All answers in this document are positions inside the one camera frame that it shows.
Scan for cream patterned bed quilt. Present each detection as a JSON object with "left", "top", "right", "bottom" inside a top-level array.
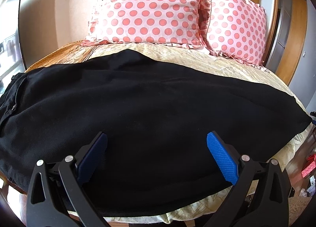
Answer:
[{"left": 26, "top": 40, "right": 313, "bottom": 225}]

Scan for black pants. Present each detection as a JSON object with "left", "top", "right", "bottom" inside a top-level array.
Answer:
[{"left": 1, "top": 49, "right": 312, "bottom": 217}]

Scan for wooden door frame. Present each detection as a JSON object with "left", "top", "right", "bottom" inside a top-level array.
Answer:
[{"left": 243, "top": 0, "right": 309, "bottom": 86}]

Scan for left pink polka-dot pillow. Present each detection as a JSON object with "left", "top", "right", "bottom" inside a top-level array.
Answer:
[{"left": 83, "top": 0, "right": 206, "bottom": 49}]

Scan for red gift box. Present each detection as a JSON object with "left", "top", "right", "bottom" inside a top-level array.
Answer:
[{"left": 301, "top": 154, "right": 316, "bottom": 178}]

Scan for right pink polka-dot pillow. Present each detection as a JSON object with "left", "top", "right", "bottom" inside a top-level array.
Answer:
[{"left": 199, "top": 0, "right": 266, "bottom": 66}]

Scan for pink polka-dot pillow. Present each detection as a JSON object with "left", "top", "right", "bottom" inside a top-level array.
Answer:
[
  {"left": 199, "top": 0, "right": 266, "bottom": 66},
  {"left": 83, "top": 0, "right": 206, "bottom": 49}
]

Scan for black flat television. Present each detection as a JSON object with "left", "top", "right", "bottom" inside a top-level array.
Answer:
[{"left": 1, "top": 0, "right": 26, "bottom": 90}]

